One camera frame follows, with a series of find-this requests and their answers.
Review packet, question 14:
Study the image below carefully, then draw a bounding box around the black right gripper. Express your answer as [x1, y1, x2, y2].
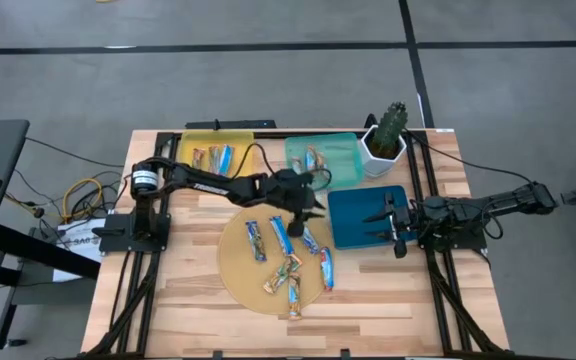
[361, 192, 424, 260]

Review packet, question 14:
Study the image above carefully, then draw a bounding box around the black desk leg frame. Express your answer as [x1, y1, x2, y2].
[0, 222, 102, 351]

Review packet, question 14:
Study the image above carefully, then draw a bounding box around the blue chewy granola bar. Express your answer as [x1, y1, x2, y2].
[300, 225, 321, 256]

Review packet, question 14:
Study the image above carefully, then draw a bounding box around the blue white granola bar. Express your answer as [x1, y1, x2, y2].
[217, 144, 236, 177]

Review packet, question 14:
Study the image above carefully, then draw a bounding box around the black aluminium table frame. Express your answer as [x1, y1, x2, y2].
[80, 129, 512, 360]

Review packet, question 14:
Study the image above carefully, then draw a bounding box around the orange blue peanut butter bar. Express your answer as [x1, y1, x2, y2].
[287, 272, 303, 322]

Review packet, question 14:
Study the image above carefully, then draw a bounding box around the green white snack bag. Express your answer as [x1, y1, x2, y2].
[268, 215, 296, 257]

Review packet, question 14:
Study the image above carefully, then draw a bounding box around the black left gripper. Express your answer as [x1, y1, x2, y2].
[266, 168, 328, 239]

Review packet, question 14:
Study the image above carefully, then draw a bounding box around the dark blue green granola bar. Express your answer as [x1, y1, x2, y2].
[245, 220, 268, 263]

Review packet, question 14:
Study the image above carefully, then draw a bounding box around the yellow floor cable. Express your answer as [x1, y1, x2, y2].
[60, 177, 105, 224]

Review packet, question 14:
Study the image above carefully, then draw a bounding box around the blue plastic tray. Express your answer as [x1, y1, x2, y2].
[326, 185, 417, 251]

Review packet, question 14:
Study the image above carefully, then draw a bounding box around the blue tan granola bar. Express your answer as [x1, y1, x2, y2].
[303, 145, 327, 174]

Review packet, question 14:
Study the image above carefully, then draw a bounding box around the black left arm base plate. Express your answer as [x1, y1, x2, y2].
[91, 212, 172, 254]

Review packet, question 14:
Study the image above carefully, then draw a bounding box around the white plant pot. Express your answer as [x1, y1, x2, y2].
[359, 124, 408, 179]

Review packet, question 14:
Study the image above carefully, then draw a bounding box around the long black power strip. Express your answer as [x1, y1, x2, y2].
[184, 118, 277, 131]

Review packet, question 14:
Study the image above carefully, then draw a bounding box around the green cactus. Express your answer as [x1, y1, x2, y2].
[369, 101, 410, 160]

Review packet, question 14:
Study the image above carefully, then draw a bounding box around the white paper sheet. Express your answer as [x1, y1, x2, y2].
[51, 217, 108, 283]

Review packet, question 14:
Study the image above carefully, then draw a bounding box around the green red chocolate chip bar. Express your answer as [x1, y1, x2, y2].
[207, 145, 221, 175]

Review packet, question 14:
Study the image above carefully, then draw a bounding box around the round woven straw placemat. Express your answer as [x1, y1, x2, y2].
[216, 202, 337, 316]

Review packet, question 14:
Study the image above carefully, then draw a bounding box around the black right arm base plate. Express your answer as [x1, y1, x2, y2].
[417, 219, 488, 252]

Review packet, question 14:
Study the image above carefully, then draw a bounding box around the long black table cable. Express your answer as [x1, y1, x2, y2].
[403, 128, 535, 187]

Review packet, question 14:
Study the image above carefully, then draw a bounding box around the green orange granola bar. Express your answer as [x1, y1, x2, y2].
[262, 254, 304, 295]

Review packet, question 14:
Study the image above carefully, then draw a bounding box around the teal translucent plastic bin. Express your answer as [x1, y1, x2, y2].
[284, 132, 365, 191]

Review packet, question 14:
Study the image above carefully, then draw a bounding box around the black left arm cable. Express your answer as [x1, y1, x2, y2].
[231, 142, 333, 194]

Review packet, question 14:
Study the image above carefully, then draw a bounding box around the yellow translucent plastic bin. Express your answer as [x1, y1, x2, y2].
[176, 130, 256, 179]

